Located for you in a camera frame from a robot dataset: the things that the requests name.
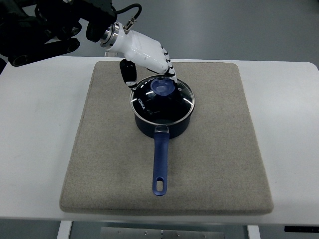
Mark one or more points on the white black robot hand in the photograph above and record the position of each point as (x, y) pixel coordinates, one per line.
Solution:
(140, 50)

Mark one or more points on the glass pot lid blue knob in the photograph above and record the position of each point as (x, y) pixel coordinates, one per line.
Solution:
(160, 100)

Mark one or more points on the dark blue saucepan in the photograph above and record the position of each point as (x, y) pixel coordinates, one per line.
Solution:
(161, 133)

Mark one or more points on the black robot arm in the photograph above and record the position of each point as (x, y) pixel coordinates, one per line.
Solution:
(35, 30)

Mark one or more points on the clear floor marker lower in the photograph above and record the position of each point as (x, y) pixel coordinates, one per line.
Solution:
(110, 54)

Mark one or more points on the beige felt mat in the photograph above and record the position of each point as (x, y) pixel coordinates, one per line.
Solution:
(213, 168)

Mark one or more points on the grey metal plate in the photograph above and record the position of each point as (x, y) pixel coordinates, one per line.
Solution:
(131, 233)

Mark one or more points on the white table leg left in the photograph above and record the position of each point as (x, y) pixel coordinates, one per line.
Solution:
(64, 230)

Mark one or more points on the white table leg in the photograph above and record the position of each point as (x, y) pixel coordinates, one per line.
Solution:
(64, 230)
(253, 232)

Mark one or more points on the white table leg right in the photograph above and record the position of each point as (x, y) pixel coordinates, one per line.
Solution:
(253, 232)

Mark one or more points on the black table control panel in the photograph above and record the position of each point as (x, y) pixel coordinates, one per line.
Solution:
(301, 229)

